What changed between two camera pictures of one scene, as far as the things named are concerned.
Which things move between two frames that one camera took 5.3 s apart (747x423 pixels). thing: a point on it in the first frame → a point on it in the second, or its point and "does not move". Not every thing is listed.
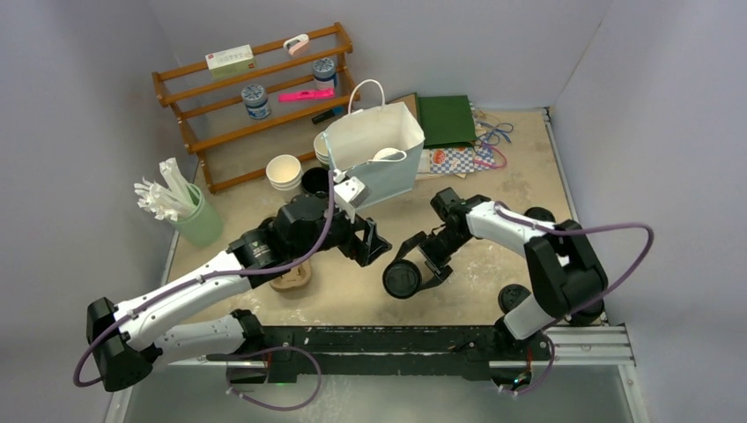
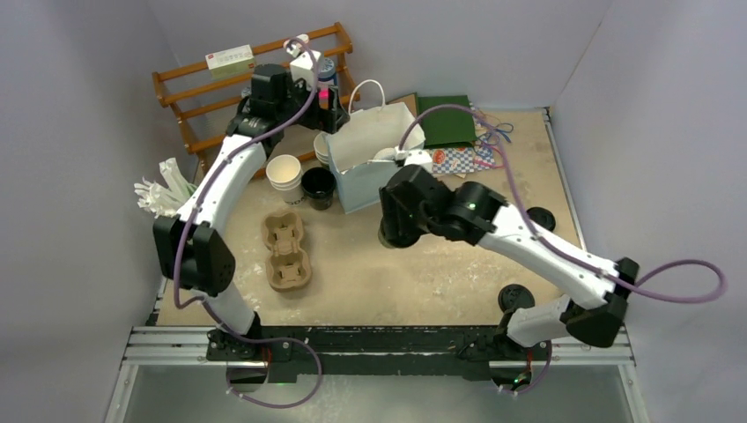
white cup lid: [388, 154] does not move
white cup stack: [321, 149] does not move
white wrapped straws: [173, 199] does not move
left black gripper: [353, 247] → [328, 120]
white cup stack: [284, 172] does not move
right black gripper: [422, 240] → [393, 206]
